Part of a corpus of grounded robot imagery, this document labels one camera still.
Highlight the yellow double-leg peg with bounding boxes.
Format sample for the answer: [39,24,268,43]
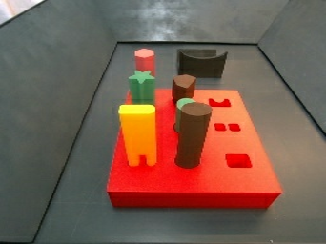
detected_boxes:
[120,105,157,167]

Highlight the black regrasp stand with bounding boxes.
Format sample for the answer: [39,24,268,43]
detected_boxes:
[177,49,229,78]

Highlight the red peg board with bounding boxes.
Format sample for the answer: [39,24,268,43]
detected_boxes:
[106,88,285,210]

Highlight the dark brown round peg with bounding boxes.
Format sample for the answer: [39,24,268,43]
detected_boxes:
[176,102,213,169]

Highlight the green-topped brown peg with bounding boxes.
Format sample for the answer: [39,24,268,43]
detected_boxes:
[176,98,196,132]

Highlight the brown pentagon peg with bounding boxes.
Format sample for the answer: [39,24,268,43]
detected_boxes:
[173,74,197,102]

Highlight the green star peg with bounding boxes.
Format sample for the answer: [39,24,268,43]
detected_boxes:
[129,71,156,104]

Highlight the red hexagon peg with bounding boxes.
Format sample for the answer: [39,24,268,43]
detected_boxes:
[136,49,156,75]

